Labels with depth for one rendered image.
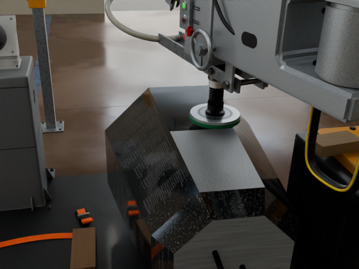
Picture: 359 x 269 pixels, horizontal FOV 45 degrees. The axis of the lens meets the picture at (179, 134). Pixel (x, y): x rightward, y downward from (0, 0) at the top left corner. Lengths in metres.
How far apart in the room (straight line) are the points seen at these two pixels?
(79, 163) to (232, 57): 1.98
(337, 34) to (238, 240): 0.72
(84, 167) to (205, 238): 1.89
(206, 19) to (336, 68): 0.62
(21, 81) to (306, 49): 1.57
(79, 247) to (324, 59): 1.56
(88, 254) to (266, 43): 1.38
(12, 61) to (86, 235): 1.03
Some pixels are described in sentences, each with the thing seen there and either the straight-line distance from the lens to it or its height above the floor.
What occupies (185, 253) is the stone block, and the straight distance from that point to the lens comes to 1.46.
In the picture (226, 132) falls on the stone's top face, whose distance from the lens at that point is 1.83.
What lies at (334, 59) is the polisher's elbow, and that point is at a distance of 1.17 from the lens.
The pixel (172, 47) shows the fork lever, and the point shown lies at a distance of 2.02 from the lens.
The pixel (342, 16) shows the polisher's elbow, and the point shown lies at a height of 1.42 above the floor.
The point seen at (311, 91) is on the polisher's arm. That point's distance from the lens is 1.23.
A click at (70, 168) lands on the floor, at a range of 3.21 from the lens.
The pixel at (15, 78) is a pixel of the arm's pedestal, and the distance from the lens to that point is 2.47.
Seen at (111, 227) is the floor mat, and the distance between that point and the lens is 2.59.
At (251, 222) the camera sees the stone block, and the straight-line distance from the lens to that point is 1.44.
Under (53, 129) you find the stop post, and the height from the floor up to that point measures 0.01.
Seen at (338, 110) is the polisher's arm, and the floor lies 1.19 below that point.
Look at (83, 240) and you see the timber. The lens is 2.33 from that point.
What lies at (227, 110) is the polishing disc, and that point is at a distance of 1.90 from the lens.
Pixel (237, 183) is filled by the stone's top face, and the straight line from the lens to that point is 1.49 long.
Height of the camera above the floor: 1.61
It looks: 26 degrees down
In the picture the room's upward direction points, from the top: 2 degrees clockwise
